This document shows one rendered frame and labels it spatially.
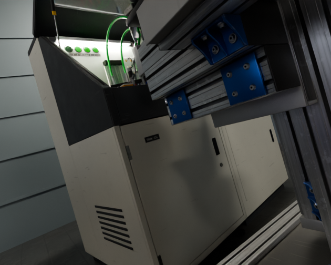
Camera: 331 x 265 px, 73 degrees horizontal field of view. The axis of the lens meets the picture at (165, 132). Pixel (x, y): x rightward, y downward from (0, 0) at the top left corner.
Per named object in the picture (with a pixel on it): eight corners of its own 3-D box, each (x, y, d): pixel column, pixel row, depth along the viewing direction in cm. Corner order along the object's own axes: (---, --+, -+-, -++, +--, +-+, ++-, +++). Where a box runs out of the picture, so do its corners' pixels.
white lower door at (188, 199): (166, 286, 92) (120, 125, 92) (163, 285, 93) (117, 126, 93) (244, 214, 134) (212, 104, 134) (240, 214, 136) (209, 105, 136)
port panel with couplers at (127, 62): (134, 92, 163) (123, 50, 163) (132, 93, 166) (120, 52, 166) (148, 90, 172) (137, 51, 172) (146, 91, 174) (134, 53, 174)
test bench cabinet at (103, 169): (167, 315, 90) (113, 126, 90) (105, 273, 134) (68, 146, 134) (250, 228, 137) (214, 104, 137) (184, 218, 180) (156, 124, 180)
